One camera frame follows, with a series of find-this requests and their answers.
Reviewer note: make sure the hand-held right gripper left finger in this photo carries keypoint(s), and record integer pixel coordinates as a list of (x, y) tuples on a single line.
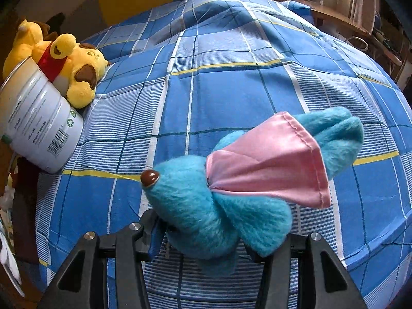
[(155, 241)]

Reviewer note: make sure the blue plaid blanket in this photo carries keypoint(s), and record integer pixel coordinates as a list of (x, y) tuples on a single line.
[(225, 87)]

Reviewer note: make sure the blue plush toy pink dress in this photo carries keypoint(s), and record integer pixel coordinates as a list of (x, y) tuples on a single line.
[(199, 209)]

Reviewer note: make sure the white tin can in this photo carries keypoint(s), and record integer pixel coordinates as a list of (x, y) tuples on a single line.
[(38, 119)]

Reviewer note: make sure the wooden desk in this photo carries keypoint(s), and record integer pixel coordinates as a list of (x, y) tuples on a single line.
[(331, 16)]

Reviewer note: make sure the yellow bear plush red shirt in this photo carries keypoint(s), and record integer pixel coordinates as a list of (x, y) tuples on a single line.
[(83, 77)]

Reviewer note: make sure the blue plaid pillow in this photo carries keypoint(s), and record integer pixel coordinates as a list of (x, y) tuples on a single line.
[(297, 5)]

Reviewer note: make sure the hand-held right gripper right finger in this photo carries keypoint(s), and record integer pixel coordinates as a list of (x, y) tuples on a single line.
[(278, 264)]

